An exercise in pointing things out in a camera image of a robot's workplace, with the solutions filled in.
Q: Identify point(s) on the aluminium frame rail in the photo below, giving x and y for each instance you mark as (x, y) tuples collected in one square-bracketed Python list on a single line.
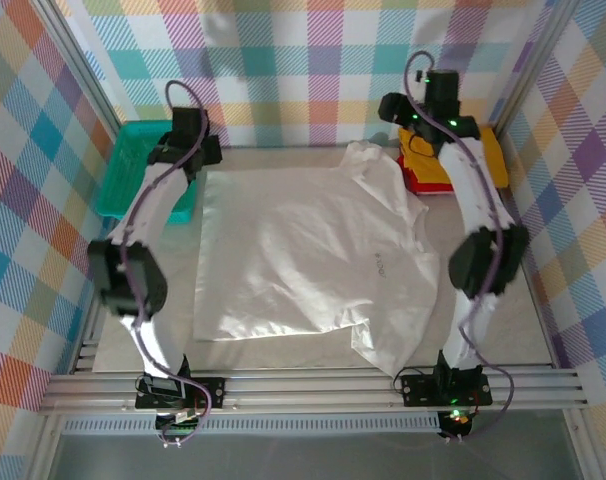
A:
[(308, 395)]

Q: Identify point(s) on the green left controller board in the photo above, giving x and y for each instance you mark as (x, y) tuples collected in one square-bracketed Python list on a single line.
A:
[(178, 429)]

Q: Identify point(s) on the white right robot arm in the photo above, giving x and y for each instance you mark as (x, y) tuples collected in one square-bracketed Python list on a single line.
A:
[(470, 185)]

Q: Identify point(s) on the folded yellow t-shirt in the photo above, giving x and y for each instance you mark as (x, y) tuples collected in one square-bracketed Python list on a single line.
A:
[(494, 155)]

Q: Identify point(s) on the aluminium frame upright post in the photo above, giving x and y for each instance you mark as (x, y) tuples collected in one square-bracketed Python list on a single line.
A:
[(78, 60), (533, 65)]

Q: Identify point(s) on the white t-shirt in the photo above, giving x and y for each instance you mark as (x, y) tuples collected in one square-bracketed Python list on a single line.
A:
[(283, 250)]

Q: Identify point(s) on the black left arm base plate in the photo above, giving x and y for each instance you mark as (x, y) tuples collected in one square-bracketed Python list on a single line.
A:
[(215, 392)]

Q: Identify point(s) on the folded red t-shirt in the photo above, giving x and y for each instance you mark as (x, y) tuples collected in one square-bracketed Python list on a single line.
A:
[(429, 189)]

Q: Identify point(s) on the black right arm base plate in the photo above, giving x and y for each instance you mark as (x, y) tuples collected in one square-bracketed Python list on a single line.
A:
[(418, 390)]

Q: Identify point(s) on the teal plastic basket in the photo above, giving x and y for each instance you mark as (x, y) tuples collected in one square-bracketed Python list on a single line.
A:
[(128, 160)]

